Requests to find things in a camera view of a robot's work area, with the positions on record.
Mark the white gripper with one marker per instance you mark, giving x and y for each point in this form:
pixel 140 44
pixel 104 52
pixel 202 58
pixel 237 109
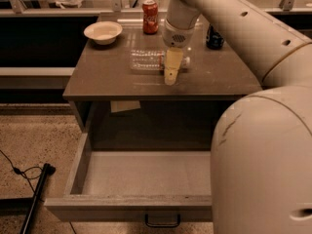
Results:
pixel 175 35

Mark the clear plastic water bottle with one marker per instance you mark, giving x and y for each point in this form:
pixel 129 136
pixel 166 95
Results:
pixel 147 60

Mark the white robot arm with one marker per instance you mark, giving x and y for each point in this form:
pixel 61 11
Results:
pixel 261 157

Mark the grey cabinet with counter top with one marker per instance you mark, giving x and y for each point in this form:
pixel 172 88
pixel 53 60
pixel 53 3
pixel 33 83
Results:
pixel 125 107

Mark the open grey top drawer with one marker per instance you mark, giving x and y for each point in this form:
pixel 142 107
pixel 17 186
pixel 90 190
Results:
pixel 123 181

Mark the blue pepsi can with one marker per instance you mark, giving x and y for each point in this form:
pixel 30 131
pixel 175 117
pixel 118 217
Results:
pixel 214 40

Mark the red soda can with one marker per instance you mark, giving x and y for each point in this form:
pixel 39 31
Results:
pixel 150 16

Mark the white bowl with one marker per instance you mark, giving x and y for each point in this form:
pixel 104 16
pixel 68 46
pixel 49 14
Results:
pixel 103 32

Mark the metal railing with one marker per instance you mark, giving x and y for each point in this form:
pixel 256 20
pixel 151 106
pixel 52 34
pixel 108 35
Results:
pixel 97 0

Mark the black tripod leg left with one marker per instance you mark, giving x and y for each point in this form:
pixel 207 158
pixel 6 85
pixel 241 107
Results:
pixel 46 171

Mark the black drawer handle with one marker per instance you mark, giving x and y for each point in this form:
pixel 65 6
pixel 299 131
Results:
pixel 174 224

